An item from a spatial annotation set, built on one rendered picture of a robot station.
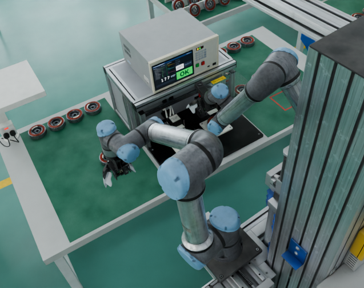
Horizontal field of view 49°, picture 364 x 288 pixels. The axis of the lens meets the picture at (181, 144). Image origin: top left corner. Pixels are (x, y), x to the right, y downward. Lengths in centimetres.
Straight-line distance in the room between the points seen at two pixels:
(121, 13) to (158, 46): 312
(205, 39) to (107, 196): 102
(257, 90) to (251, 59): 148
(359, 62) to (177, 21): 164
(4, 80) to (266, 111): 159
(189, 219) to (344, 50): 70
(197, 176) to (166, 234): 182
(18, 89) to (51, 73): 220
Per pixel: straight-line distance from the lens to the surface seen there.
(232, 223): 152
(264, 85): 161
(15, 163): 265
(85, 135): 264
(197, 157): 117
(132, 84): 234
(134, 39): 234
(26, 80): 243
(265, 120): 260
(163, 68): 219
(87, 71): 444
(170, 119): 237
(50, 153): 261
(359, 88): 93
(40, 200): 240
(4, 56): 508
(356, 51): 98
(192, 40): 227
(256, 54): 314
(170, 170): 114
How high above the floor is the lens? 256
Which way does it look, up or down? 48 degrees down
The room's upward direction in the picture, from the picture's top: 6 degrees counter-clockwise
